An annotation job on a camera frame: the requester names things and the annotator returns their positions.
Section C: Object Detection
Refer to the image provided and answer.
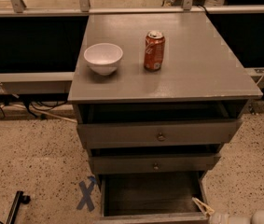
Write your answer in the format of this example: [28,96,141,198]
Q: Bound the grey bottom drawer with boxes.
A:
[97,172,209,224]

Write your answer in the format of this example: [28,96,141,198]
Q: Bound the black bar with cable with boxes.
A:
[0,190,31,224]

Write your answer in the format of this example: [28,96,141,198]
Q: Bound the black floor cables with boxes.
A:
[0,84,69,121]

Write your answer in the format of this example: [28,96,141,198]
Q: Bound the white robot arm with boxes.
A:
[192,197,264,224]

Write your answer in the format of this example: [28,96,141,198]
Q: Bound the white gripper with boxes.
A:
[192,197,250,224]

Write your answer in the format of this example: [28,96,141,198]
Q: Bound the orange soda can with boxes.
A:
[144,30,165,72]

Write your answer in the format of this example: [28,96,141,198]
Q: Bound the grey top drawer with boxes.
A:
[77,119,242,149]

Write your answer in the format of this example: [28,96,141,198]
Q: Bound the grey drawer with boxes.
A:
[77,119,242,149]
[97,172,209,224]
[89,153,220,175]

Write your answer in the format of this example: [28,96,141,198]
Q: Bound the white bowl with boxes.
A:
[84,43,123,76]

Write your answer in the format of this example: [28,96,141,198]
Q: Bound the blue tape cross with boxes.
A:
[76,176,97,212]

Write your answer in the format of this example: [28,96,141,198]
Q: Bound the grey wooden drawer cabinet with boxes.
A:
[67,12,264,189]

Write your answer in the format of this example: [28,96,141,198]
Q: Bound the grey middle drawer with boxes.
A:
[89,153,220,175]

